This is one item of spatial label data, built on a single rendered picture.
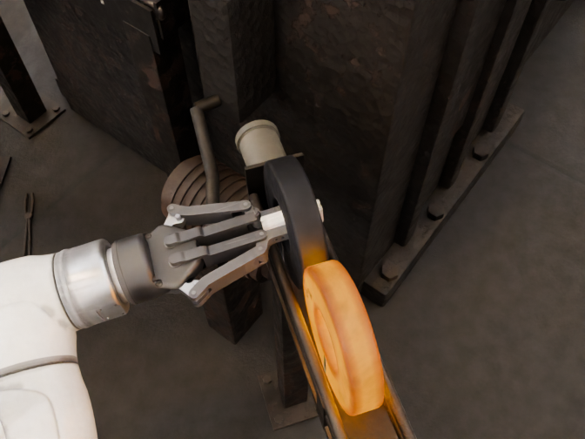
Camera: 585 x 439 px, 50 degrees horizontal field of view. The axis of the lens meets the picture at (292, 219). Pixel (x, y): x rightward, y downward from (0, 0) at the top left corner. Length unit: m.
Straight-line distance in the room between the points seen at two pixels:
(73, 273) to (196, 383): 0.74
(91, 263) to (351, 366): 0.30
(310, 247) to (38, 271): 0.29
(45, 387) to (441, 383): 0.93
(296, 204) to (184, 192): 0.36
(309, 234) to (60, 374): 0.29
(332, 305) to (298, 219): 0.12
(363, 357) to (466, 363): 0.88
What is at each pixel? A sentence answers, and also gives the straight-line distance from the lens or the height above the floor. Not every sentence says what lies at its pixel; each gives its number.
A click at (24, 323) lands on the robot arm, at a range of 0.70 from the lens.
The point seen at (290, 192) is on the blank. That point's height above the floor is 0.78.
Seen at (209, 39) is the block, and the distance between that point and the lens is 0.91.
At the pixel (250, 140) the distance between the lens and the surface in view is 0.82.
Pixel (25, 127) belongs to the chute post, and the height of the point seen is 0.01.
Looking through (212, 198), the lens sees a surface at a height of 0.56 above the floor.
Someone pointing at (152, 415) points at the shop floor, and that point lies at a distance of 1.40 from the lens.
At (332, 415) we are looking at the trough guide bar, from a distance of 0.64.
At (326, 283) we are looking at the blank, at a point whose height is 0.79.
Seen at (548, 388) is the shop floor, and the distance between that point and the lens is 1.49.
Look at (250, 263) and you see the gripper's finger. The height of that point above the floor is 0.71.
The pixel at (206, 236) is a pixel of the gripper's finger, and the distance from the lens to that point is 0.72.
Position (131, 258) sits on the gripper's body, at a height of 0.73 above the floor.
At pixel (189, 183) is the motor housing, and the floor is 0.53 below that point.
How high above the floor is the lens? 1.33
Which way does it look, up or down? 58 degrees down
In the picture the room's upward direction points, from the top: straight up
